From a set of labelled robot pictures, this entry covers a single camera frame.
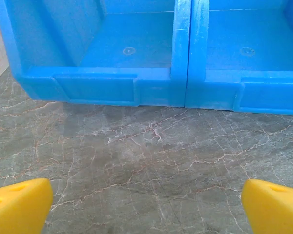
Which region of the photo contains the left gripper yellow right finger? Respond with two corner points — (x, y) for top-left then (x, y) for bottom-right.
(242, 179), (293, 234)

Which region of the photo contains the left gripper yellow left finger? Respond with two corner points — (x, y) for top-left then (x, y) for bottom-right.
(0, 178), (54, 234)

